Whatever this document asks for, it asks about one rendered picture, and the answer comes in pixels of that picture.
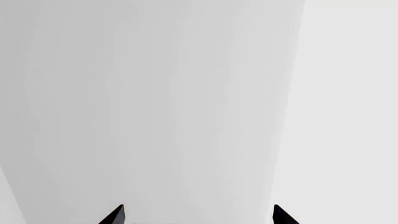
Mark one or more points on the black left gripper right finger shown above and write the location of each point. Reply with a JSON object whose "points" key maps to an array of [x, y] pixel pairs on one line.
{"points": [[282, 217]]}

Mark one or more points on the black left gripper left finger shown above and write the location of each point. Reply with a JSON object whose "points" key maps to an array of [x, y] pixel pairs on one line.
{"points": [[115, 217]]}

